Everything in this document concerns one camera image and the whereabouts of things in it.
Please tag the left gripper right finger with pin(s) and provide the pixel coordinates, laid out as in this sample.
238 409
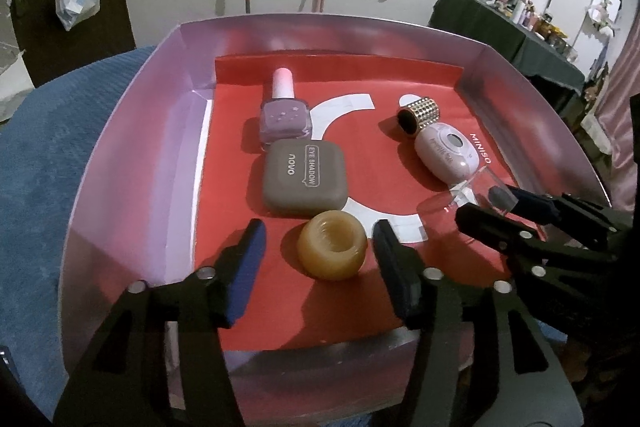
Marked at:
481 358

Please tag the amber ring holder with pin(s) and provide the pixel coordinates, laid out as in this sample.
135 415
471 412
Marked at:
332 246

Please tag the white pink round device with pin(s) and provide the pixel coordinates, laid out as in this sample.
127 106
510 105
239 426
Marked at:
447 153

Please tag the purple cardboard box tray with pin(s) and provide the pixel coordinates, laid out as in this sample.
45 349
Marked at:
136 210

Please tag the clear plastic cup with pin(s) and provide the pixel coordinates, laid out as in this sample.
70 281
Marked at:
484 189

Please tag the red paper liner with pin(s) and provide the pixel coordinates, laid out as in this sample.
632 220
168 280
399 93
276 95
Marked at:
357 161

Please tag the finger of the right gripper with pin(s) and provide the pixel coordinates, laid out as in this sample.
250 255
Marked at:
505 234
592 225

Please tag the brown eye shadow case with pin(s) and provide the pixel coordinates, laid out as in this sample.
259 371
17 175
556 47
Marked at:
304 177

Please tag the purple nail polish bottle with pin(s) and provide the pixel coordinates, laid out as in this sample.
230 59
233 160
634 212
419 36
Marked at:
283 116

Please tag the gold studded cylinder cap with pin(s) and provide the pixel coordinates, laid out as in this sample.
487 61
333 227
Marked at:
415 113

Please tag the dark green clothed side table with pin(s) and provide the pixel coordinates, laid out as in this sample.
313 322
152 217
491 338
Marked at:
530 55

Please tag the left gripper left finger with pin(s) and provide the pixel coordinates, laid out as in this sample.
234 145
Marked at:
121 379

